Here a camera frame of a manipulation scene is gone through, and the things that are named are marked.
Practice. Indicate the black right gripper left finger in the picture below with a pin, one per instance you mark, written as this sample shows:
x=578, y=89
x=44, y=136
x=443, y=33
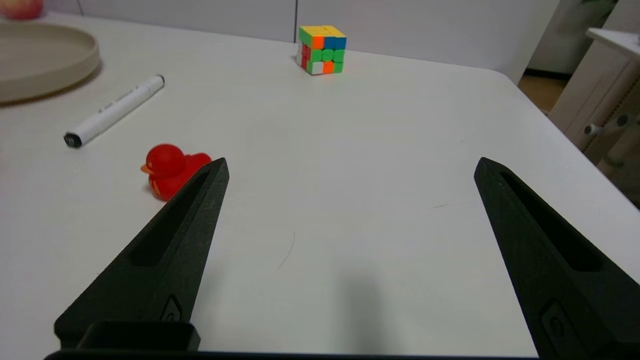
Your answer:
x=160, y=265

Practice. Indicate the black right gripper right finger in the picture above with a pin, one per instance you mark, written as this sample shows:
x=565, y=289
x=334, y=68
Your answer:
x=555, y=265

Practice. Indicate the beige round plate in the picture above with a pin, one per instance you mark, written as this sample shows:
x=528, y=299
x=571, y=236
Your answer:
x=42, y=60

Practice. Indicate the red rubber duck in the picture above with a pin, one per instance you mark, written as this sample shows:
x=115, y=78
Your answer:
x=169, y=170

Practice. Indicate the white marker pen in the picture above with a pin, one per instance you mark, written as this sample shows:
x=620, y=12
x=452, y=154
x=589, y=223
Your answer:
x=114, y=110

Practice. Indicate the white side table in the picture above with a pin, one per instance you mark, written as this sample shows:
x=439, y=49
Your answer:
x=600, y=95

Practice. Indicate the multicoloured puzzle cube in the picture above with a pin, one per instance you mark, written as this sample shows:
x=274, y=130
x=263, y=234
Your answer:
x=323, y=49

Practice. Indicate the pink yellow peach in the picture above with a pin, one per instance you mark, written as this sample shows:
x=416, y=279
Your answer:
x=21, y=7

